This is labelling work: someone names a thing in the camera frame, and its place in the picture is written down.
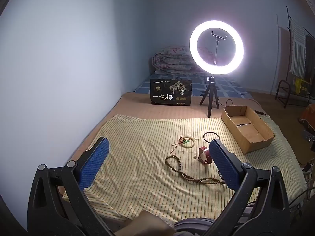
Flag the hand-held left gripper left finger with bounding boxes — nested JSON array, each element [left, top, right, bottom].
[[27, 136, 110, 227]]

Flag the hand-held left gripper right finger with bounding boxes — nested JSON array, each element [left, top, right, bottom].
[[209, 139, 291, 227]]

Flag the red bracelet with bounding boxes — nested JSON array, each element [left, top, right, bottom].
[[198, 146, 212, 165]]

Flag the cream bead bracelet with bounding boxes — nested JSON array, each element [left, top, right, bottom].
[[172, 135, 196, 153]]

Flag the cardboard box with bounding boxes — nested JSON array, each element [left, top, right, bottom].
[[221, 105, 275, 155]]

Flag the brown wooden bead necklace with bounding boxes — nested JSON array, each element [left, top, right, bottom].
[[165, 154, 225, 185]]

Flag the thin metal bangle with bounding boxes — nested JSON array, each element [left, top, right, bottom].
[[203, 132, 220, 143]]

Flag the yellow striped cloth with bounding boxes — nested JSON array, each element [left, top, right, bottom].
[[63, 114, 308, 223]]

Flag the black tripod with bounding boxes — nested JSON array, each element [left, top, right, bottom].
[[199, 75, 220, 118]]

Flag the blue checked bed sheet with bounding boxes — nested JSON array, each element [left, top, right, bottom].
[[133, 72, 249, 96]]

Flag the tan cloth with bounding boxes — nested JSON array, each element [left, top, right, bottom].
[[116, 210, 177, 236]]

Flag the black printed snack bag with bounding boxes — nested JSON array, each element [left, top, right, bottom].
[[150, 79, 192, 107]]

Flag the black metal rack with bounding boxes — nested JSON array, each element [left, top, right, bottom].
[[275, 80, 315, 109]]

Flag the yellow box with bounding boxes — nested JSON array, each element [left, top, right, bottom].
[[294, 77, 310, 94]]

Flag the folded floral quilt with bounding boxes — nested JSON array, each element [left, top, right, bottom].
[[151, 45, 214, 75]]

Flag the hanging striped towel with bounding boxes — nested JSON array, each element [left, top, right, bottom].
[[289, 17, 307, 78]]

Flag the black power cable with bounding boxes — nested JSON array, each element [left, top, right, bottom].
[[217, 99, 259, 113]]

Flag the ring light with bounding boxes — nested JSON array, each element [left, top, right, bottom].
[[189, 20, 245, 75]]

